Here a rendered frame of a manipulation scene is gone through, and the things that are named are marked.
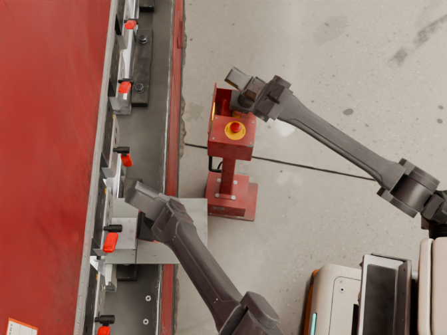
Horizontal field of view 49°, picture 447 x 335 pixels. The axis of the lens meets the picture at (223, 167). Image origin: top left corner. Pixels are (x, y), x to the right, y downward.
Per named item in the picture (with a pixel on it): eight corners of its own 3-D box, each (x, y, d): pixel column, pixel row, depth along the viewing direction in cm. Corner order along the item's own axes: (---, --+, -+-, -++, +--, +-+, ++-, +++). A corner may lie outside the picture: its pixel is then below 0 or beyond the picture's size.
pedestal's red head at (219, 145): (250, 161, 177) (255, 138, 161) (207, 155, 177) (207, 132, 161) (256, 114, 185) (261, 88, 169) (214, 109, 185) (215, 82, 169)
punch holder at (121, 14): (127, 53, 141) (118, 13, 126) (97, 52, 141) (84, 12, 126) (130, 12, 148) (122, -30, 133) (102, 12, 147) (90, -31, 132)
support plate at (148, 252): (207, 264, 127) (207, 263, 127) (105, 264, 127) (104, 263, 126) (207, 199, 135) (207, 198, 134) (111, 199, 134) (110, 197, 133)
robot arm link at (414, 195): (433, 221, 111) (447, 202, 110) (408, 205, 106) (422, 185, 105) (406, 203, 119) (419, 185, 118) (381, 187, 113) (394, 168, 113)
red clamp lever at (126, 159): (134, 167, 129) (128, 151, 120) (118, 167, 129) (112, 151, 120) (134, 161, 130) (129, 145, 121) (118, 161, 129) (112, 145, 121)
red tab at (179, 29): (182, 48, 210) (181, 38, 204) (177, 48, 210) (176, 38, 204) (183, 21, 216) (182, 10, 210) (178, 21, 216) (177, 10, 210)
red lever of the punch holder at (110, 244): (114, 247, 103) (122, 223, 112) (95, 247, 103) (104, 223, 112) (115, 254, 104) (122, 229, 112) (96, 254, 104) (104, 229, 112)
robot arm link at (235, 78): (251, 105, 154) (266, 82, 152) (220, 85, 153) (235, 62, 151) (249, 104, 165) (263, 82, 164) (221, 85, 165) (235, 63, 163)
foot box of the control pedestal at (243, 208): (254, 221, 237) (256, 213, 226) (203, 215, 237) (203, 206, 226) (258, 183, 245) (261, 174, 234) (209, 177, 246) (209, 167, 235)
